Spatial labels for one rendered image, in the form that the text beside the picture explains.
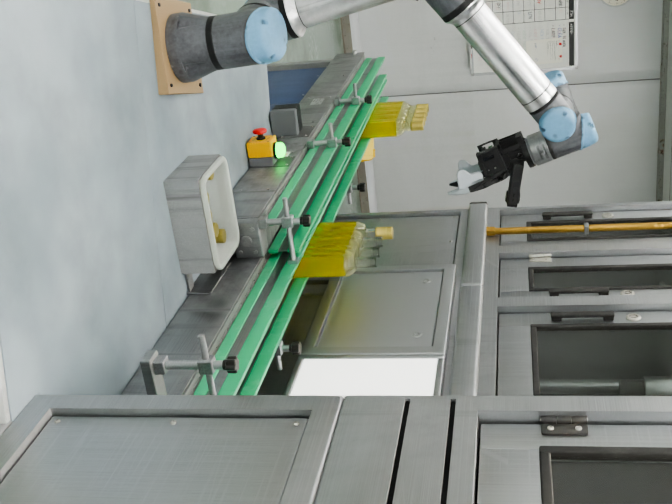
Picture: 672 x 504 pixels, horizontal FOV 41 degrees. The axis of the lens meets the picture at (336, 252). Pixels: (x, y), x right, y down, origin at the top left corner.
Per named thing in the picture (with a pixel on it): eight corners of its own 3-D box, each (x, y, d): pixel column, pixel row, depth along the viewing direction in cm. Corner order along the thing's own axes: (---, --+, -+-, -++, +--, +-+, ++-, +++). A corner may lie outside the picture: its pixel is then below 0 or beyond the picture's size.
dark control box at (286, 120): (271, 137, 277) (297, 135, 276) (267, 112, 274) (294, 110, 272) (277, 129, 285) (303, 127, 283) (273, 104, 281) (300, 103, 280)
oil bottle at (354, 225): (288, 250, 243) (366, 247, 239) (286, 230, 241) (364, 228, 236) (293, 241, 248) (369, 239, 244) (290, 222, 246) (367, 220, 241)
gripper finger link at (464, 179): (439, 176, 214) (475, 159, 213) (449, 197, 216) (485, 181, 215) (441, 180, 211) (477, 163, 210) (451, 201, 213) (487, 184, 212)
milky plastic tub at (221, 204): (183, 275, 201) (220, 274, 199) (164, 181, 192) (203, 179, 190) (206, 243, 217) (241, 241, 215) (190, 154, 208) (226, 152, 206)
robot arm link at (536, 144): (553, 153, 214) (554, 165, 207) (534, 160, 215) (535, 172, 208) (541, 125, 211) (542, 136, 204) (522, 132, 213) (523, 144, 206)
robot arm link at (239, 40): (206, 22, 189) (267, 13, 185) (224, 6, 200) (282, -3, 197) (220, 77, 194) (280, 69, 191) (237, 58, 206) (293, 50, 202)
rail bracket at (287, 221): (264, 265, 218) (314, 264, 216) (254, 201, 211) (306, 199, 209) (267, 260, 221) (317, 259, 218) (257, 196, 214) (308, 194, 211)
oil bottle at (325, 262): (273, 279, 227) (356, 277, 223) (270, 258, 225) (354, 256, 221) (278, 269, 232) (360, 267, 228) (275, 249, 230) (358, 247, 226)
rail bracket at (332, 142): (305, 150, 267) (349, 147, 265) (302, 126, 264) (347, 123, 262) (308, 146, 271) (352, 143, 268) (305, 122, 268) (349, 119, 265)
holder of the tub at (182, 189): (186, 295, 204) (218, 295, 202) (162, 181, 192) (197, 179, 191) (208, 263, 219) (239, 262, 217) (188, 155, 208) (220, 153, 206)
